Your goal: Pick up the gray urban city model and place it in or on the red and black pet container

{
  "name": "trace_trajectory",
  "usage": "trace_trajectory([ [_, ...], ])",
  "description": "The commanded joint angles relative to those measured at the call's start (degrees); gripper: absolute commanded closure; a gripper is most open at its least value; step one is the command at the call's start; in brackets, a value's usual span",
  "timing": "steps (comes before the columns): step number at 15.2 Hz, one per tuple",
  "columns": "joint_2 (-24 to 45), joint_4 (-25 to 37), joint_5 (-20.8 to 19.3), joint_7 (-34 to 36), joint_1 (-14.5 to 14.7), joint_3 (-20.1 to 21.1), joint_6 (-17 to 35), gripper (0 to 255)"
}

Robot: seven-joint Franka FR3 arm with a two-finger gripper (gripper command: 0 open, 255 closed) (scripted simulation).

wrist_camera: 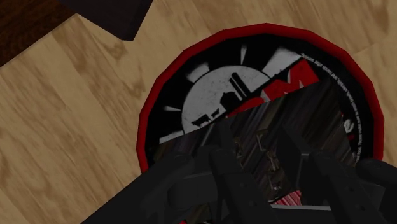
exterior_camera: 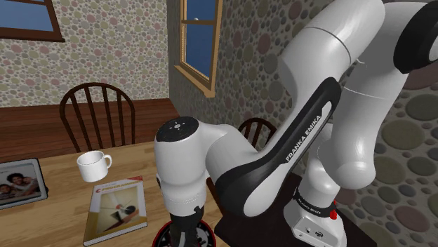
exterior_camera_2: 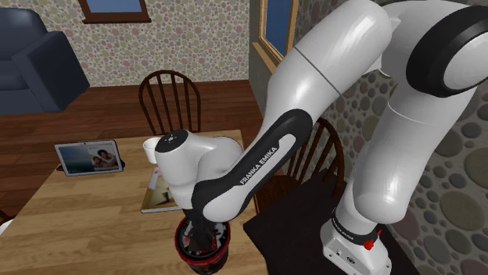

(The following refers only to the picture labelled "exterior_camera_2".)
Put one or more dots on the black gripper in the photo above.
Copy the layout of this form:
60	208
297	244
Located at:
198	232

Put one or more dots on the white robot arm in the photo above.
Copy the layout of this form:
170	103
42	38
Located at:
335	57

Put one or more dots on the red and black bowl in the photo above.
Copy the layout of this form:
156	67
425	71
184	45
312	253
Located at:
221	251

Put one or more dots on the pale picture book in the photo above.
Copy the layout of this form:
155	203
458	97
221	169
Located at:
158	198

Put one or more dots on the dark wooden spindle chair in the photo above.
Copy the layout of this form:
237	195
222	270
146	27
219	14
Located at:
278	190
169	82

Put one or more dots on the dark robot stand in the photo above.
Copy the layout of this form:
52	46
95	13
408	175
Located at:
293	236

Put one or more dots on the white cup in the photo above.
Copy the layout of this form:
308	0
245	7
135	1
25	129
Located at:
149	147

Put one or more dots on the wooden table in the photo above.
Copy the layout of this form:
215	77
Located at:
91	224

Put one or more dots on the tablet with photo screen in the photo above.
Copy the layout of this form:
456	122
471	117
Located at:
89	158

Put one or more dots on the light wood framed window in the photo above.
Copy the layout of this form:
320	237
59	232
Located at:
280	23

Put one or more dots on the dark blue armchair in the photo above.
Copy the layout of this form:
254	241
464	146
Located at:
42	64

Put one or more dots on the dark brown framed window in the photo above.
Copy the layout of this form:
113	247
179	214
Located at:
114	18

